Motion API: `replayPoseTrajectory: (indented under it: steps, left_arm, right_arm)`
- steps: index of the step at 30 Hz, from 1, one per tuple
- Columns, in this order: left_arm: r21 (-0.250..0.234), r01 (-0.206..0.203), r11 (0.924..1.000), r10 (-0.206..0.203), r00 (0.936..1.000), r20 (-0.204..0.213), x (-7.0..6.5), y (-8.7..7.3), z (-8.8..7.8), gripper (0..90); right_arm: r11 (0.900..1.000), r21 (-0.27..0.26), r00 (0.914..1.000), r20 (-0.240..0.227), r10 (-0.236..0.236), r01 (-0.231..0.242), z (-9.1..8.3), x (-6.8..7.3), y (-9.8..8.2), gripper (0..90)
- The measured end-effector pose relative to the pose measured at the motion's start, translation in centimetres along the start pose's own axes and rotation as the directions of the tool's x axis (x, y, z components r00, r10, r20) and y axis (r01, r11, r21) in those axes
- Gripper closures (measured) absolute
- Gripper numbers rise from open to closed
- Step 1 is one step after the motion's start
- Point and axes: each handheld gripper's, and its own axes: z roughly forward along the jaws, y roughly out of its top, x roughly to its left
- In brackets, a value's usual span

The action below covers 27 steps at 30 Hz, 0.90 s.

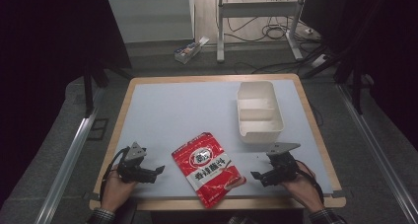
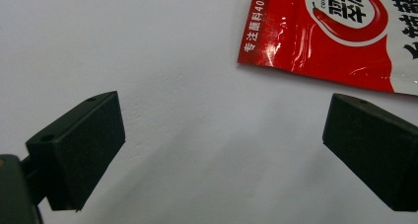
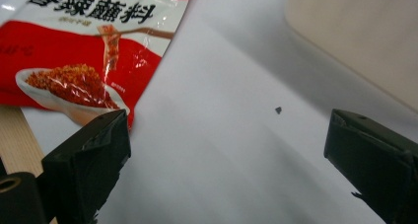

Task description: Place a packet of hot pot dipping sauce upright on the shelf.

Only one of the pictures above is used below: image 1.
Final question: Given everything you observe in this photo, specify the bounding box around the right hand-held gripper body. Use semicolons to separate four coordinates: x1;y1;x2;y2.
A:
265;141;302;186

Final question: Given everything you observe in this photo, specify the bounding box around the black floor plate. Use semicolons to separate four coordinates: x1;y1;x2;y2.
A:
86;117;110;142

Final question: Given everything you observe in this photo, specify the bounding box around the red and white sauce packet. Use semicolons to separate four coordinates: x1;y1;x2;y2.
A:
171;131;247;209

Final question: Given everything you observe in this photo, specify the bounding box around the black metal stand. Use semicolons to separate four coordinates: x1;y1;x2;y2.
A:
300;45;376;116
81;60;134;119

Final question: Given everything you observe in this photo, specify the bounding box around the white plastic divided container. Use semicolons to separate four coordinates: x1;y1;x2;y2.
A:
236;80;286;145

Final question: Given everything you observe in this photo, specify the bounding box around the aluminium floor rail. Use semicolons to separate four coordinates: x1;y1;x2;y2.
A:
337;83;418;224
34;85;106;224

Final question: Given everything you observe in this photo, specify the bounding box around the person's left hand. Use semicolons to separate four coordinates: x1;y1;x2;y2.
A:
100;164;139;214

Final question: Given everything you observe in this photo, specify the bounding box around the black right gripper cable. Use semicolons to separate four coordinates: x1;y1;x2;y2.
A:
295;159;325;203

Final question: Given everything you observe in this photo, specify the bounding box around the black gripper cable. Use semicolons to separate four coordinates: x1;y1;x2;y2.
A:
295;159;325;203
99;145;131;203

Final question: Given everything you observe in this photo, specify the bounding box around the tangle of black floor cables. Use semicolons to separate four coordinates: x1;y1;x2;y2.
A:
215;0;329;75

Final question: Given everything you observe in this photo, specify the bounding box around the white power strip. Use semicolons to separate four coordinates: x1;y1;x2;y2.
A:
310;53;330;69

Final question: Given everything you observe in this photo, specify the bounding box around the white metal desk frame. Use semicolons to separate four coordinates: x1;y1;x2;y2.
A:
215;0;310;63

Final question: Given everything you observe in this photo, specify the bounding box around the person's right hand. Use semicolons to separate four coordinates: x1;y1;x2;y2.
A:
279;168;325;214

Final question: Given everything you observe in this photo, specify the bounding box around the pale blue table mat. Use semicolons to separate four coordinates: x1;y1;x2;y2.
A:
111;79;334;199

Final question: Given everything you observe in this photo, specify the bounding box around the small printed cardboard box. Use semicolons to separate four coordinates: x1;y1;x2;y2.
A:
174;36;211;65

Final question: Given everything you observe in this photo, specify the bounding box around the white wall panel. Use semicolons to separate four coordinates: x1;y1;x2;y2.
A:
106;0;195;44

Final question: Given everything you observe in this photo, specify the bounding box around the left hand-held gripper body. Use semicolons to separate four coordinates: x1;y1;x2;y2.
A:
117;141;148;185

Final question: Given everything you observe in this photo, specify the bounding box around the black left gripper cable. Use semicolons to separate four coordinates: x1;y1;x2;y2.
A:
99;145;131;203

